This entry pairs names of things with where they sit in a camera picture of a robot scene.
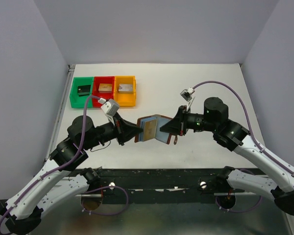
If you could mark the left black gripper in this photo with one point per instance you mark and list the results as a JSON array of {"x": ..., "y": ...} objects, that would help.
[{"x": 120, "y": 130}]

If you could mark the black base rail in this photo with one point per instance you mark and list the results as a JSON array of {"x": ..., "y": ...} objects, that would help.
[{"x": 160, "y": 186}]

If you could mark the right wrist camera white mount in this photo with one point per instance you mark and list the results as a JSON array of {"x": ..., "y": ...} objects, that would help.
[{"x": 188, "y": 95}]

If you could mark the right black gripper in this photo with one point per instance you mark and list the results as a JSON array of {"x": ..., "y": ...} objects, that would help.
[{"x": 183, "y": 121}]

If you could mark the gold card in red bin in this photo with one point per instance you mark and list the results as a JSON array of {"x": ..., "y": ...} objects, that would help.
[{"x": 105, "y": 88}]

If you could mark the brown leather card holder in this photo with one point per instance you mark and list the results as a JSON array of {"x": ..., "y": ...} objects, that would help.
[{"x": 160, "y": 136}]

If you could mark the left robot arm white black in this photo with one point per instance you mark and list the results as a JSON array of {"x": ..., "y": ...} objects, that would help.
[{"x": 24, "y": 212}]

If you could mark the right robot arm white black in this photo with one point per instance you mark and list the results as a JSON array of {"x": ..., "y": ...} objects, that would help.
[{"x": 278, "y": 186}]

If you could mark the red plastic bin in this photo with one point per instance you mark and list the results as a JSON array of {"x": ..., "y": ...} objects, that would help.
[{"x": 103, "y": 79}]

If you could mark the green plastic bin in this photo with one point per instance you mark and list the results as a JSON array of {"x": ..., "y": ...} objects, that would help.
[{"x": 78, "y": 102}]

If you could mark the black card in green bin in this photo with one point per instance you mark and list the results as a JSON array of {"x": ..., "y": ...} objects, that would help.
[{"x": 84, "y": 90}]

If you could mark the left aluminium side rail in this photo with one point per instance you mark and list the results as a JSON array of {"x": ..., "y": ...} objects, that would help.
[{"x": 59, "y": 115}]

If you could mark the yellow plastic bin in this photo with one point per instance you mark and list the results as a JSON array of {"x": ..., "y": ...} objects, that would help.
[{"x": 125, "y": 100}]

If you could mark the silver card in yellow bin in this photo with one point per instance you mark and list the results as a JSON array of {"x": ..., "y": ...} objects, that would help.
[{"x": 125, "y": 88}]

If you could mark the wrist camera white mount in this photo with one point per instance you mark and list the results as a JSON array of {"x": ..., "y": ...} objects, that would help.
[
  {"x": 188, "y": 95},
  {"x": 109, "y": 108}
]

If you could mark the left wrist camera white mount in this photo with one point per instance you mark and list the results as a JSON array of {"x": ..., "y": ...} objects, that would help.
[{"x": 109, "y": 108}]

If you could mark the gold card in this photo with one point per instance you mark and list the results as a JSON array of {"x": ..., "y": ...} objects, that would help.
[
  {"x": 105, "y": 88},
  {"x": 150, "y": 127}
]

